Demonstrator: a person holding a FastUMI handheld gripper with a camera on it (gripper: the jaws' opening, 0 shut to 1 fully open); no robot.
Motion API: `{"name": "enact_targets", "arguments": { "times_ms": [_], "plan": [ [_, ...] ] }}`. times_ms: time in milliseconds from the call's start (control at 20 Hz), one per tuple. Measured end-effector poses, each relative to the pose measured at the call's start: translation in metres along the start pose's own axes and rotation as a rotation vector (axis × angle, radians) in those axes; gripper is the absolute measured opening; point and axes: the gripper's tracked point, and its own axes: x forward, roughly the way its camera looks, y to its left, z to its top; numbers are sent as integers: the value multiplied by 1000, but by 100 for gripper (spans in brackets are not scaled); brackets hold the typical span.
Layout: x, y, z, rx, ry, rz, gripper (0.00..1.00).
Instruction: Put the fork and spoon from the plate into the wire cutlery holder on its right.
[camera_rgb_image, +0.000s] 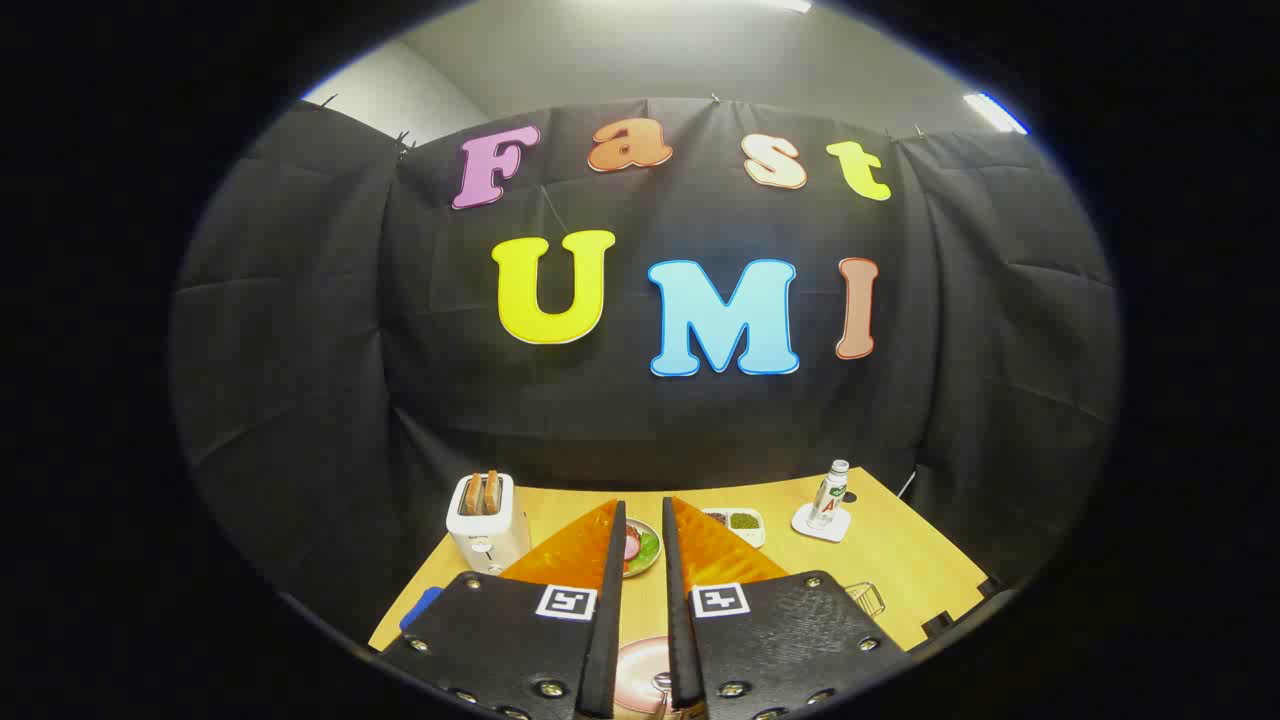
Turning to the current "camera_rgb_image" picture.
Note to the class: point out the blue cloth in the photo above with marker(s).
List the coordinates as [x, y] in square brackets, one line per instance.
[422, 607]

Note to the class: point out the white divided tray of beans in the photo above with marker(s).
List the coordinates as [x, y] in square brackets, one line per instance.
[742, 522]

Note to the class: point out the toasted bread slice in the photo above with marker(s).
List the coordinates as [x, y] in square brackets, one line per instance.
[492, 492]
[475, 495]

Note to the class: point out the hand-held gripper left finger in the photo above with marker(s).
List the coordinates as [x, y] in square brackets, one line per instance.
[606, 620]

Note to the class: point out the black table clamp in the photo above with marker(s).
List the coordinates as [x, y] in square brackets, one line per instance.
[990, 587]
[938, 626]

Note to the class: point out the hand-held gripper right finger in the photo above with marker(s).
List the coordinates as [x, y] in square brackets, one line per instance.
[678, 620]

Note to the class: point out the white plastic drink bottle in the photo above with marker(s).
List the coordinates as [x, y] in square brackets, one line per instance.
[828, 495]

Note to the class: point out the white square coaster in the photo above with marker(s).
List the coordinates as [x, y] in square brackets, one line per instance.
[805, 522]

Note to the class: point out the white toaster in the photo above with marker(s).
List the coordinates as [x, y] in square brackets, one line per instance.
[490, 540]

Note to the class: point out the plate of sandwich fillings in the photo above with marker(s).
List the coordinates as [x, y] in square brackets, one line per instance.
[645, 548]

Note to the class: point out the pink plate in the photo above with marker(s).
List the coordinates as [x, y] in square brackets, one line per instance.
[635, 675]

